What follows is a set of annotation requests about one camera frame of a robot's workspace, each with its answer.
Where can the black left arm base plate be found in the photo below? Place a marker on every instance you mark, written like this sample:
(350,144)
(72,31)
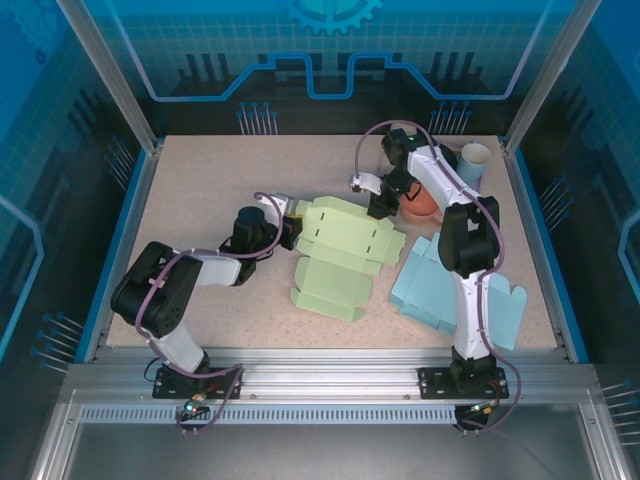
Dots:
(170,382)

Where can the green paper box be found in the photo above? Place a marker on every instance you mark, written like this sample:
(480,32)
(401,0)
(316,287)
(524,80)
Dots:
(330,235)

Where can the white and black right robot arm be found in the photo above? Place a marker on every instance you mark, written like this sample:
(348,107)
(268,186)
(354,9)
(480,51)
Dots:
(470,320)

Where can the light blue paper box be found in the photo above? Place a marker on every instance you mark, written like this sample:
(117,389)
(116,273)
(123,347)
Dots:
(420,290)

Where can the aluminium side rail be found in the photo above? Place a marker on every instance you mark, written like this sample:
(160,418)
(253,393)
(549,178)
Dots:
(129,250)
(536,250)

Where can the aluminium frame post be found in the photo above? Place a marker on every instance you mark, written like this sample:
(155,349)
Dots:
(117,85)
(542,85)

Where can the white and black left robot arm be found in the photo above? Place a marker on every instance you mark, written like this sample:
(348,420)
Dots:
(215,270)

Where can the aluminium front frame rail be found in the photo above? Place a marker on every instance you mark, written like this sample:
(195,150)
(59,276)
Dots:
(325,375)

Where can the grey metal bottom panel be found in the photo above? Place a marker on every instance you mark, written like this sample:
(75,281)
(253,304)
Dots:
(325,455)

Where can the orange ceramic cup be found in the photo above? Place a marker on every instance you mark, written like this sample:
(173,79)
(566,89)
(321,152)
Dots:
(422,207)

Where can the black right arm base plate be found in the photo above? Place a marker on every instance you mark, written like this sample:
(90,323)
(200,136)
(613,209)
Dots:
(435,382)

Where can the light blue mug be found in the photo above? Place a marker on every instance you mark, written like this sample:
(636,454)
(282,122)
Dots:
(475,159)

